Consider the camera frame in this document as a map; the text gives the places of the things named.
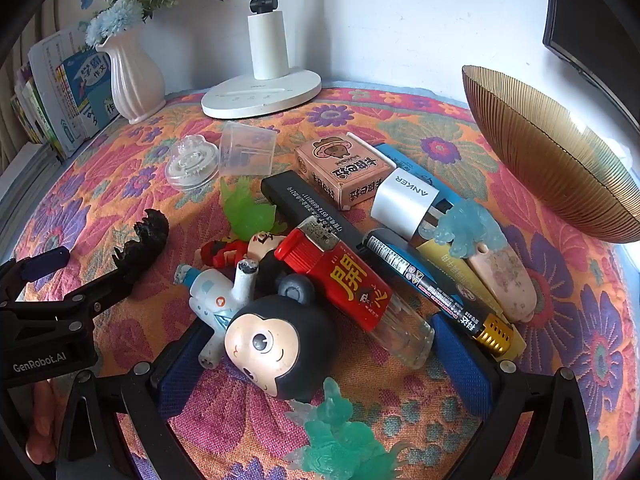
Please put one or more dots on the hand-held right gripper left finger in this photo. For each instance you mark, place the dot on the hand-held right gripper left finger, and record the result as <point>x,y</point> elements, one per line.
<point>185,375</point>

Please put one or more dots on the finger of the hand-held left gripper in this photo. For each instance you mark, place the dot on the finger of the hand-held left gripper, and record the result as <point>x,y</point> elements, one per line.
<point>42,262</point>
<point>95,300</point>

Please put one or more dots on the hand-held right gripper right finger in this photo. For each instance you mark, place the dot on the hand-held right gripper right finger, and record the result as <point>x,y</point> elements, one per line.
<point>462,365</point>

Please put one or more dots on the black dinosaur toy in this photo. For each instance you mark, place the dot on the black dinosaur toy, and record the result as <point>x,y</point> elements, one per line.
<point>145,240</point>

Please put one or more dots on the light blue translucent monster toy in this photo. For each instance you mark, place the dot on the light blue translucent monster toy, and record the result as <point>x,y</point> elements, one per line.
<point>465,225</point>

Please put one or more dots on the green translucent monster toy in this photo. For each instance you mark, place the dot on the green translucent monster toy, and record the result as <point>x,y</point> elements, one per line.
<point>247,212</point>

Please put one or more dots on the clear plastic cup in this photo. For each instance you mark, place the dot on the clear plastic cup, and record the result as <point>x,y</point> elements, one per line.
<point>247,150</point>

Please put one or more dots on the gold ribbed bowl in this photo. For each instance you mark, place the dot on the gold ribbed bowl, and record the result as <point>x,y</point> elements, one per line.
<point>550,150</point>

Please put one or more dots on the person's left hand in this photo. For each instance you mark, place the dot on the person's left hand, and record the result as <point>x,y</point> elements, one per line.
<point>41,415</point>

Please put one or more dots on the flat stack of grey papers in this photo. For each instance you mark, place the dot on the flat stack of grey papers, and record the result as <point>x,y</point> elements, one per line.
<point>20,185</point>

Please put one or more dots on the white toy airplane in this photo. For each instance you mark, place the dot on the white toy airplane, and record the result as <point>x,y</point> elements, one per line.
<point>215,300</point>

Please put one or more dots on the black marker with gold cap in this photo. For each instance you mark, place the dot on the black marker with gold cap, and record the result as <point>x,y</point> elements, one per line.
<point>430,290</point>

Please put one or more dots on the pink oval case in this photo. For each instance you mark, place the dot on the pink oval case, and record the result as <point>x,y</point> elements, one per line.
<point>505,280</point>

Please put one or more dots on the yellow flat box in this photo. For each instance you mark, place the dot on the yellow flat box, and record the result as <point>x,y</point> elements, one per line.
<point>450,265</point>

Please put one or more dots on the floral woven blanket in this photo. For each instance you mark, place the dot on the floral woven blanket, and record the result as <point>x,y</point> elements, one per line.
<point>125,200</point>

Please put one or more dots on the black-haired monkey figurine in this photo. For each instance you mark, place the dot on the black-haired monkey figurine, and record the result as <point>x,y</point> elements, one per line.
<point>295,340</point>

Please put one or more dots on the red-clothed small figurine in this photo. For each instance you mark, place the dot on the red-clothed small figurine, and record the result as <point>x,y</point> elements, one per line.
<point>230,250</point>

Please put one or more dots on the clear bottle with red label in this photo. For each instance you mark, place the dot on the clear bottle with red label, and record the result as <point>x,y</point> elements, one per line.
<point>350,285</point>

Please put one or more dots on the teal translucent monster toy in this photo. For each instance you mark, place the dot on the teal translucent monster toy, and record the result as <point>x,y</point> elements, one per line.
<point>340,440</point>

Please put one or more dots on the row of thin books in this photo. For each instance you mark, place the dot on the row of thin books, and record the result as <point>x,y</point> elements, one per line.
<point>32,115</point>

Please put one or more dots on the clear round plastic lid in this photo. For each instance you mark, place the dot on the clear round plastic lid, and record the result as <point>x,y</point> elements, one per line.
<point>192,162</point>

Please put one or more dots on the white power adapter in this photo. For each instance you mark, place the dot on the white power adapter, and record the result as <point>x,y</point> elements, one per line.
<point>400,205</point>

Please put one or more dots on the stack of books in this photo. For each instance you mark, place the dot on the stack of books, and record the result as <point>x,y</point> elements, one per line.
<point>75,85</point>

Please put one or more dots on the pale pink fluted vase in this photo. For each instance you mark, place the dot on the pale pink fluted vase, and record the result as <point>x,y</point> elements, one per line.
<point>135,85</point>

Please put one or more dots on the black rectangular case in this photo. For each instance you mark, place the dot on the black rectangular case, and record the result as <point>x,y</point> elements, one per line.
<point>300,200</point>

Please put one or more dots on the blue rectangular box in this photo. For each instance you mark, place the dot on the blue rectangular box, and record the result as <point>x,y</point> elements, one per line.
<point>407,162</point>

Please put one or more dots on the brown cartoon card box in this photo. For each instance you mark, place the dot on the brown cartoon card box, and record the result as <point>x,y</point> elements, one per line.
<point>340,167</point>

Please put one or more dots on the blue and white artificial flowers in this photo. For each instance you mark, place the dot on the blue and white artificial flowers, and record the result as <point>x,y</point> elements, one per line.
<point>110,20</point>

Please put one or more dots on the white desk lamp base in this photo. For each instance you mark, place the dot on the white desk lamp base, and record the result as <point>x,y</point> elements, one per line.
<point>267,35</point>

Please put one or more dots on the black monitor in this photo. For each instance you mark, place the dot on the black monitor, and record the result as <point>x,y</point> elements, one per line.
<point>575,10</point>

